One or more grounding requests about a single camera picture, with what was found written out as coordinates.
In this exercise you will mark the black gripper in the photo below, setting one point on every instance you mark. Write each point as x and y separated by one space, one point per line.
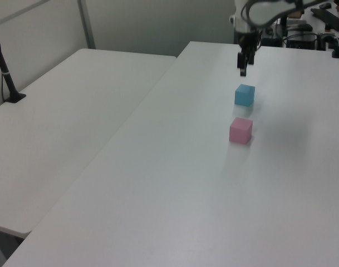
248 41

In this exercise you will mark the blue cube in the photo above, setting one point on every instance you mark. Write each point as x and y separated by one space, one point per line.
243 97

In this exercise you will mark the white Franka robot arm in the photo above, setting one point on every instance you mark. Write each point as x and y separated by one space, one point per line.
265 12

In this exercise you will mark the pink cube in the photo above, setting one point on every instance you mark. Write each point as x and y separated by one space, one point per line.
240 133

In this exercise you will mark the black electronics box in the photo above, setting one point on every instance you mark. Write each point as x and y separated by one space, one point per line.
300 42

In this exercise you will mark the black keyboard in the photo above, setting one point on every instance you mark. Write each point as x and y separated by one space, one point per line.
329 17

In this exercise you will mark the black computer mouse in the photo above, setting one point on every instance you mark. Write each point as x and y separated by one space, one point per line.
325 5

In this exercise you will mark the white side table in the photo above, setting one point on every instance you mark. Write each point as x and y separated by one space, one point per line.
60 125

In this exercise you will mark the black upright post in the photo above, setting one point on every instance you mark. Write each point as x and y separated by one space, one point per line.
284 30

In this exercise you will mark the grey metal partition post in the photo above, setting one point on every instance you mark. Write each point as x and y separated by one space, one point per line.
86 22

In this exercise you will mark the black camera pole with base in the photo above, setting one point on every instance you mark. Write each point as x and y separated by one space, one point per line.
5 69

